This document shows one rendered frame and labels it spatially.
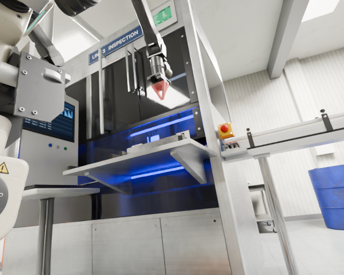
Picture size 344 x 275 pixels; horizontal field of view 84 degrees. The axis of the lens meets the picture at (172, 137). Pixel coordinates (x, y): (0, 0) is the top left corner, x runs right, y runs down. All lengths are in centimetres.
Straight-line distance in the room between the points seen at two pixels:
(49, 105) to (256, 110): 420
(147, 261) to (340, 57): 496
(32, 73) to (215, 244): 101
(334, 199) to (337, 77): 258
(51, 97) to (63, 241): 140
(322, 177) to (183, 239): 256
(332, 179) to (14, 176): 330
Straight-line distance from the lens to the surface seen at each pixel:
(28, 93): 54
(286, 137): 117
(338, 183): 337
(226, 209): 107
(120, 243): 141
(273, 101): 459
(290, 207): 427
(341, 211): 340
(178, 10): 166
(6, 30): 63
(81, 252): 167
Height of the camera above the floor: 69
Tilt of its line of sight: 17 degrees up
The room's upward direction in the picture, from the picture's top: 8 degrees counter-clockwise
